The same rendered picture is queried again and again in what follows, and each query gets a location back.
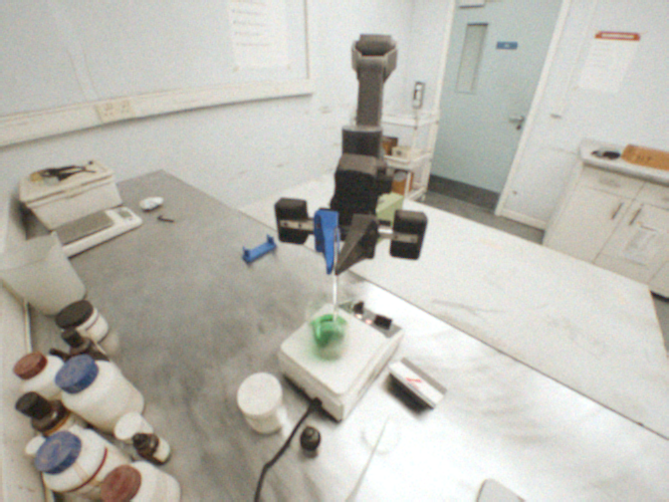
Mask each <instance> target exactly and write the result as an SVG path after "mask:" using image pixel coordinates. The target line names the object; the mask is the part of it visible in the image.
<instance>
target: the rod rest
mask: <svg viewBox="0 0 669 502"><path fill-rule="evenodd" d="M267 240H268V241H266V242H264V243H263V244H261V245H259V246H257V247H255V248H253V249H251V250H249V249H246V247H245V246H242V248H243V252H244V254H242V258H243V259H245V260H246V261H247V262H251V261H253V260H254V259H256V258H258V257H260V256H262V255H263V254H265V253H267V252H269V251H271V250H272V249H274V248H276V247H278V245H277V243H276V242H274V236H270V234H267Z"/></svg>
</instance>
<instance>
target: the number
mask: <svg viewBox="0 0 669 502"><path fill-rule="evenodd" d="M391 368H392V369H393V370H394V371H396V372H397V373H398V374H399V375H401V376H402V377H403V378H405V379H406V380H407V381H408V382H410V383H411V384H412V385H413V386H415V387H416V388H417V389H418V390H420V391H421V392H422V393H423V394H425V395H426V396H427V397H428V398H430V399H431V400H432V401H433V402H436V401H437V400H438V398H439V397H440V396H441V394H439V393H438V392H437V391H436V390H434V389H433V388H432V387H430V386H429V385H428V384H426V383H425V382H424V381H423V380H421V379H420V378H419V377H417V376H416V375H415V374H413V373H412V372H411V371H409V370H408V369H407V368H406V367H404V366H403V365H402V364H401V363H399V364H396V365H394V366H392V367H391Z"/></svg>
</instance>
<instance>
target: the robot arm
mask: <svg viewBox="0 0 669 502"><path fill-rule="evenodd" d="M397 55H398V40H396V41H395V40H394V39H392V34H381V33H365V34H359V40H353V42H352V45H351V68H352V69H353V70H354V71H355V72H356V80H357V81H358V91H357V105H356V119H355V125H343V126H342V127H341V157H340V158H339V160H338V164H337V166H336V169H335V172H334V195H333V196H332V198H331V199H330V201H329V202H328V206H329V207H330V208H327V207H319V210H316V211H315V213H314V217H310V216H309V212H308V202H307V201H306V200H305V199H300V198H290V197H281V198H280V199H279V200H278V201H277V202H276V203H275V204H274V211H275V218H276V225H277V232H278V239H279V241H280V242H281V243H287V244H294V245H304V244H305V243H306V242H307V240H308V238H309V236H310V235H313V236H314V240H315V250H316V251H317V252H318V253H323V255H324V258H325V260H326V268H327V275H330V274H331V273H332V271H333V270H334V275H335V276H339V275H340V274H341V273H343V272H344V271H346V270H347V269H349V268H350V267H352V266H353V265H355V264H357V263H359V262H361V261H364V260H372V259H373V258H374V257H375V249H376V243H377V241H378V238H381V239H389V240H390V244H389V255H390V257H392V258H397V259H405V260H412V261H417V260H418V259H419V258H420V255H421V251H422V246H423V242H424V238H425V234H426V230H427V225H428V217H427V216H426V214H425V213H424V212H422V211H414V210H405V209H396V210H395V211H394V217H393V223H392V226H391V220H389V219H381V218H377V217H376V216H375V214H376V213H377V204H379V203H381V202H384V200H383V199H381V198H380V196H381V197H382V196H383V194H388V195H389V194H390V193H391V188H392V183H393V177H394V170H395V167H393V166H388V163H387V160H384V159H385V150H384V149H383V147H382V137H383V127H381V121H382V119H381V118H382V103H383V89H384V84H385V83H386V81H387V80H388V78H389V77H390V75H391V74H392V72H393V71H395V70H396V66H397ZM373 215H374V216H373ZM335 227H339V242H344V243H343V245H342V247H341V249H340V252H339V254H338V256H337V258H336V262H335V265H334V229H335Z"/></svg>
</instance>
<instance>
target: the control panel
mask: <svg viewBox="0 0 669 502"><path fill-rule="evenodd" d="M363 309H364V314H363V315H361V318H360V317H358V316H357V315H358V314H356V313H353V316H354V317H355V318H357V319H359V320H360V321H362V322H364V323H365V324H367V325H369V326H370V327H372V328H374V329H376V330H377V331H379V332H381V333H382V334H383V335H384V336H385V337H386V338H388V339H390V338H392V337H393V336H394V335H395V334H397V333H398V332H399V331H401V330H402V329H403V328H401V327H399V326H397V325H395V324H394V323H392V324H391V326H390V329H389V330H384V329H381V328H379V327H378V326H376V325H375V324H374V323H373V320H374V319H375V316H376V313H374V312H372V311H370V310H369V309H368V308H366V307H363ZM367 321H370V323H368V322H367Z"/></svg>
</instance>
